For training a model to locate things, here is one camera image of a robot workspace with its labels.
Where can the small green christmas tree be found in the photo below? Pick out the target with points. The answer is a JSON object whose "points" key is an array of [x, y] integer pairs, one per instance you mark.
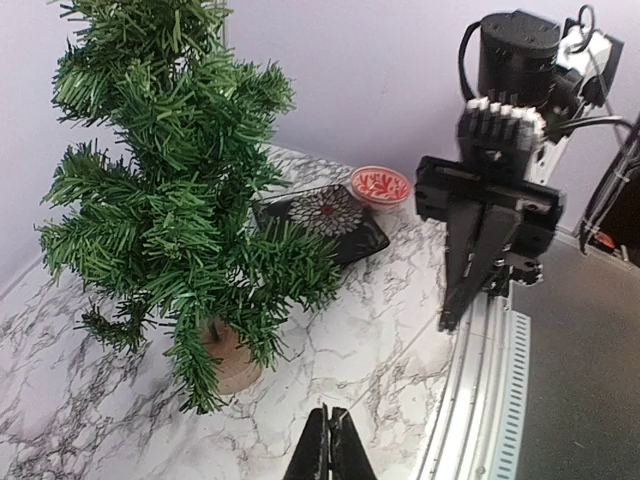
{"points": [[165, 229]]}

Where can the black floral rectangular plate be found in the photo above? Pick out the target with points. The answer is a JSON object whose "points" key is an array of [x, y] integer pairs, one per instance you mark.
{"points": [[330, 212]]}

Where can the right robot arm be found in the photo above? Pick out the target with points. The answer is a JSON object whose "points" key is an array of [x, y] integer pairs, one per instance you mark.
{"points": [[538, 82]]}

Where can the red white patterned bowl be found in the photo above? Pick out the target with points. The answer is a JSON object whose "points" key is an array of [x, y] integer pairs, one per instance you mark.
{"points": [[380, 188]]}

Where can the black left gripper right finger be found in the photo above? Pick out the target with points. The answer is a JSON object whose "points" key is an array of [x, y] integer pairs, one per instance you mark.
{"points": [[348, 458]]}

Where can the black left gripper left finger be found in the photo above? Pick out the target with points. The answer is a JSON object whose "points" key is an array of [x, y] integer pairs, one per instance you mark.
{"points": [[310, 460]]}

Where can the aluminium front rail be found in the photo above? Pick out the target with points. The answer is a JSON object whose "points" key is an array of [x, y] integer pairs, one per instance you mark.
{"points": [[477, 432]]}

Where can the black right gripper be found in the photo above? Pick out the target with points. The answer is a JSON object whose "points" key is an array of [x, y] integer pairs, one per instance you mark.
{"points": [[497, 188]]}

